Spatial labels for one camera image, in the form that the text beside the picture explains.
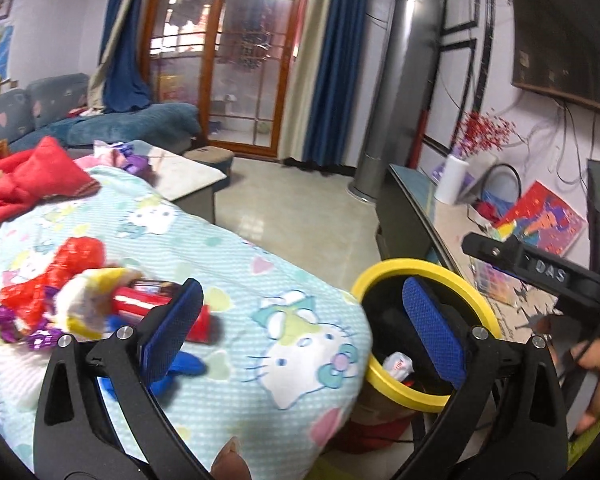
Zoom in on purple snack wrapper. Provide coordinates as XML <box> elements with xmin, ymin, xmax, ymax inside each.
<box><xmin>0</xmin><ymin>306</ymin><xmax>65</xmax><ymax>351</ymax></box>

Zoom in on blue window curtain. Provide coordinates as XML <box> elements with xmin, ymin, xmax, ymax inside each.
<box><xmin>302</xmin><ymin>0</ymin><xmax>367</xmax><ymax>167</ymax></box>

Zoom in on white top coffee table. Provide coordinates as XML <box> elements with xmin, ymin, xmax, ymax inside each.
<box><xmin>131</xmin><ymin>140</ymin><xmax>226</xmax><ymax>223</ymax></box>

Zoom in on red berry branch decoration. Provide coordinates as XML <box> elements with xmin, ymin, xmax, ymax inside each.
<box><xmin>452</xmin><ymin>112</ymin><xmax>517</xmax><ymax>160</ymax></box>

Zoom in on yellow white snack bag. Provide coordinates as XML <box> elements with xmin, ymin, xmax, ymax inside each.
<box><xmin>50</xmin><ymin>266</ymin><xmax>142</xmax><ymax>340</ymax></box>

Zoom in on purple toys on table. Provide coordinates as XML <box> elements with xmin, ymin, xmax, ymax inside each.
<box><xmin>93</xmin><ymin>140</ymin><xmax>151</xmax><ymax>178</ymax></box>

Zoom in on red crinkled plastic wrapper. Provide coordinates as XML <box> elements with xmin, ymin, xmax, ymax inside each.
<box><xmin>0</xmin><ymin>236</ymin><xmax>106</xmax><ymax>330</ymax></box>

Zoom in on blue left curtain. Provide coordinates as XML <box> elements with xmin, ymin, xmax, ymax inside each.
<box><xmin>87</xmin><ymin>0</ymin><xmax>151</xmax><ymax>113</ymax></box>

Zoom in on grey heart pattern sofa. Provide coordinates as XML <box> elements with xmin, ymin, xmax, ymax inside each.
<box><xmin>0</xmin><ymin>71</ymin><xmax>92</xmax><ymax>153</ymax></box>

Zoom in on round blue footstool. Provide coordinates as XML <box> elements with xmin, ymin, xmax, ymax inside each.
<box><xmin>184</xmin><ymin>145</ymin><xmax>234</xmax><ymax>192</ymax></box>

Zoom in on blue plastic wrapper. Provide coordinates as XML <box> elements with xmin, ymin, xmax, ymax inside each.
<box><xmin>99</xmin><ymin>349</ymin><xmax>209</xmax><ymax>401</ymax></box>

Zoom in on white cylinder vase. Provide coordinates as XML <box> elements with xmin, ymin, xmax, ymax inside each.
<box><xmin>434</xmin><ymin>154</ymin><xmax>468</xmax><ymax>205</ymax></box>

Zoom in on red snack tube wrapper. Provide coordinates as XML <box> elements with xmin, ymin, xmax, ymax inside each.
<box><xmin>110</xmin><ymin>278</ymin><xmax>214</xmax><ymax>345</ymax></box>

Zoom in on wall mounted television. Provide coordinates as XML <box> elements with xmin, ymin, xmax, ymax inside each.
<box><xmin>512</xmin><ymin>0</ymin><xmax>600</xmax><ymax>112</ymax></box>

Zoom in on Hello Kitty blue blanket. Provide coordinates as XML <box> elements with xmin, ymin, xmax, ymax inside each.
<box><xmin>0</xmin><ymin>167</ymin><xmax>373</xmax><ymax>479</ymax></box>

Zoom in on red blanket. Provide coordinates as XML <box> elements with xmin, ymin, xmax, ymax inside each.
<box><xmin>0</xmin><ymin>136</ymin><xmax>100</xmax><ymax>225</ymax></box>

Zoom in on yellow rimmed trash bin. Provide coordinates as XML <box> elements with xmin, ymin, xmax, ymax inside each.
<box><xmin>351</xmin><ymin>258</ymin><xmax>501</xmax><ymax>420</ymax></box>

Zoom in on silver tower air conditioner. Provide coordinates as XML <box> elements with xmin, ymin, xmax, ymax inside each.
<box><xmin>349</xmin><ymin>0</ymin><xmax>442</xmax><ymax>203</ymax></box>

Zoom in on long TV cabinet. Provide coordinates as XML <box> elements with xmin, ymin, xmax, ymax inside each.
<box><xmin>374</xmin><ymin>161</ymin><xmax>596</xmax><ymax>411</ymax></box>

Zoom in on colourful diamond painting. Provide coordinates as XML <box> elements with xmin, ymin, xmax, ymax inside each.
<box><xmin>494</xmin><ymin>181</ymin><xmax>586</xmax><ymax>256</ymax></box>

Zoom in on wooden glass sliding door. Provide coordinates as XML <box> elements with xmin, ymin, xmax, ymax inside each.
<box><xmin>140</xmin><ymin>0</ymin><xmax>306</xmax><ymax>159</ymax></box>

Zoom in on person's left hand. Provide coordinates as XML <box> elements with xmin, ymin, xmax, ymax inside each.
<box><xmin>210</xmin><ymin>437</ymin><xmax>252</xmax><ymax>480</ymax></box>

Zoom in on white plastic bag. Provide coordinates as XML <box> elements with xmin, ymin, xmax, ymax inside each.
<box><xmin>382</xmin><ymin>351</ymin><xmax>414</xmax><ymax>382</ymax></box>

